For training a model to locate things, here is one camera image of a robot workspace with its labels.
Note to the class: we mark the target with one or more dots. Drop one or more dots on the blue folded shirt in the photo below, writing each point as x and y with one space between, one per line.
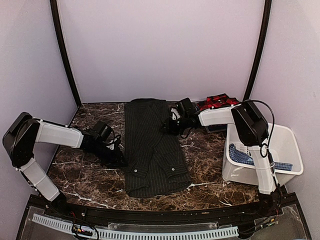
216 128

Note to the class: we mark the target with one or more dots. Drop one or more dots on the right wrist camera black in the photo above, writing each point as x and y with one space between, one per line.
185 107

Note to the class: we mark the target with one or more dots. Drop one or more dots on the blue checked shirt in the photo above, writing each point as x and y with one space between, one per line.
243 158

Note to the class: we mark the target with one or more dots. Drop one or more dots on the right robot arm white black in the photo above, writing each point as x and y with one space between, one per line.
251 127

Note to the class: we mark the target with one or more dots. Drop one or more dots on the right black frame post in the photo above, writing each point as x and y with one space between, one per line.
259 49

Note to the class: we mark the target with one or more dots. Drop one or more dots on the red black plaid shirt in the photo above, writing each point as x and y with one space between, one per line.
216 102

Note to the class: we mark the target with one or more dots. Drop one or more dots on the white plastic bin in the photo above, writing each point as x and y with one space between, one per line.
283 148

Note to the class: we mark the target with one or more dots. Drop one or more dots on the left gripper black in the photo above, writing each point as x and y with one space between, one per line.
115 160

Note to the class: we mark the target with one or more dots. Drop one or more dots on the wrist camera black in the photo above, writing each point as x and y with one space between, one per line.
101 131
185 107

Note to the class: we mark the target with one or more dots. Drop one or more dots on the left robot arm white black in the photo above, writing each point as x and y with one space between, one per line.
26 132

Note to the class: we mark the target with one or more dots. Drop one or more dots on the left black frame post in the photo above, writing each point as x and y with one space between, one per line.
63 52

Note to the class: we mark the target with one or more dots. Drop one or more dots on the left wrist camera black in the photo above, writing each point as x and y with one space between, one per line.
101 131

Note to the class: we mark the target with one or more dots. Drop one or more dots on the dark pinstripe long sleeve shirt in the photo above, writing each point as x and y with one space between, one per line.
156 162

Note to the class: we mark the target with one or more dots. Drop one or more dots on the black curved front rail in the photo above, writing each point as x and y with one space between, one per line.
240 214

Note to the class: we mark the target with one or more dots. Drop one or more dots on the black frame post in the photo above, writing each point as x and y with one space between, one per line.
63 52
259 49

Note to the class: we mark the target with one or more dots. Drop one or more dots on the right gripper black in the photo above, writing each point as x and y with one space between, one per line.
169 127

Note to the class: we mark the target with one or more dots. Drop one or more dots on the white slotted cable duct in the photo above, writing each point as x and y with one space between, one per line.
135 232

